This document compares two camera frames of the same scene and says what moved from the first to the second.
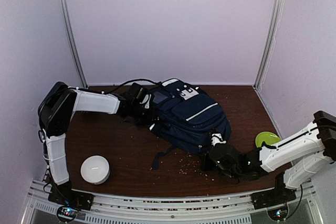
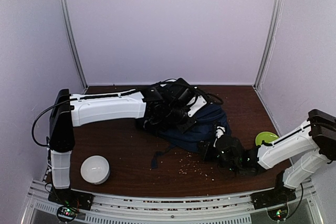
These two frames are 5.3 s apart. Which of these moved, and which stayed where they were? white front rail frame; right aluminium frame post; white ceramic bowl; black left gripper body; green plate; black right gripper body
Moved: black left gripper body; black right gripper body
Stayed: white front rail frame; white ceramic bowl; green plate; right aluminium frame post
